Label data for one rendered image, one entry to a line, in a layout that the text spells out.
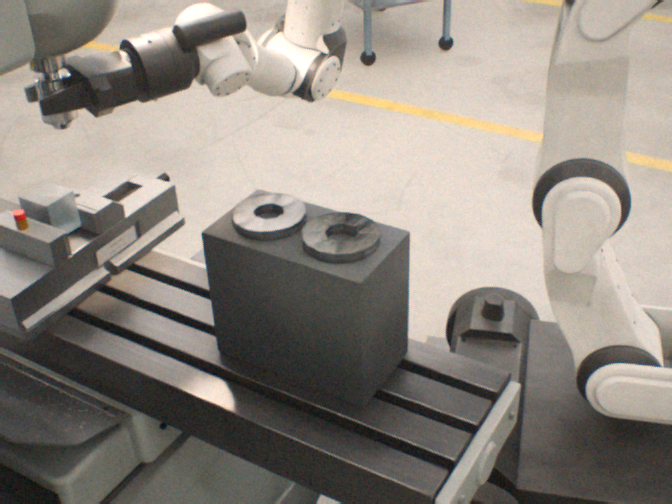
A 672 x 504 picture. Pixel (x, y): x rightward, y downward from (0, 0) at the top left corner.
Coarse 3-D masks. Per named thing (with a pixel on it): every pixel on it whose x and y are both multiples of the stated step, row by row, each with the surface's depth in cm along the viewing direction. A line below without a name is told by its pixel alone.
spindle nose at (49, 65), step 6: (66, 54) 106; (42, 60) 104; (48, 60) 104; (54, 60) 104; (60, 60) 105; (66, 60) 106; (36, 66) 104; (42, 66) 104; (48, 66) 104; (54, 66) 105; (60, 66) 105; (36, 72) 105; (42, 72) 105; (48, 72) 105
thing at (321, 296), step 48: (240, 240) 100; (288, 240) 100; (336, 240) 100; (384, 240) 99; (240, 288) 104; (288, 288) 99; (336, 288) 95; (384, 288) 98; (240, 336) 108; (288, 336) 103; (336, 336) 99; (384, 336) 102; (336, 384) 103
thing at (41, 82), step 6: (60, 72) 108; (66, 72) 108; (36, 78) 106; (42, 78) 106; (48, 78) 106; (54, 78) 106; (60, 78) 106; (66, 78) 107; (36, 84) 106; (42, 84) 106; (48, 84) 105; (54, 84) 106; (60, 84) 106
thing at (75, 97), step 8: (72, 88) 107; (80, 88) 107; (48, 96) 106; (56, 96) 106; (64, 96) 106; (72, 96) 107; (80, 96) 107; (88, 96) 107; (40, 104) 105; (48, 104) 105; (56, 104) 106; (64, 104) 107; (72, 104) 107; (80, 104) 108; (88, 104) 109; (48, 112) 106; (56, 112) 106; (64, 112) 107
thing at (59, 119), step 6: (66, 84) 107; (72, 84) 108; (36, 90) 107; (42, 90) 106; (48, 90) 106; (54, 90) 106; (42, 96) 107; (60, 114) 108; (66, 114) 108; (72, 114) 109; (48, 120) 108; (54, 120) 108; (60, 120) 108; (66, 120) 109; (72, 120) 109
